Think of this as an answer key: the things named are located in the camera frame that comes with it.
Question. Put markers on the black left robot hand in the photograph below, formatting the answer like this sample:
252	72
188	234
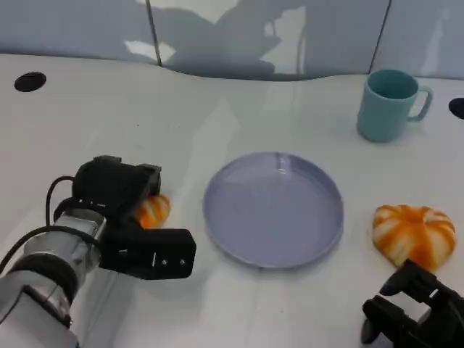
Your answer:
108	185

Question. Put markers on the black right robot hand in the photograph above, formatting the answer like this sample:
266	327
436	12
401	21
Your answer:
431	315

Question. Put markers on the orange and white bread roll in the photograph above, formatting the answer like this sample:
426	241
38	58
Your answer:
413	232
156	214

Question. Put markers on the grey partition panel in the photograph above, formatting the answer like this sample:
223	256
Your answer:
232	36
72	25
424	32

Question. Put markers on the lilac plate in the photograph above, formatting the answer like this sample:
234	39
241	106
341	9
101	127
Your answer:
272	214

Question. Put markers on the pale green mug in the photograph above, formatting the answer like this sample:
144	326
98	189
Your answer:
380	112

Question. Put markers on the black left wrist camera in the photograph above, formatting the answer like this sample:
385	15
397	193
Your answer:
152	253

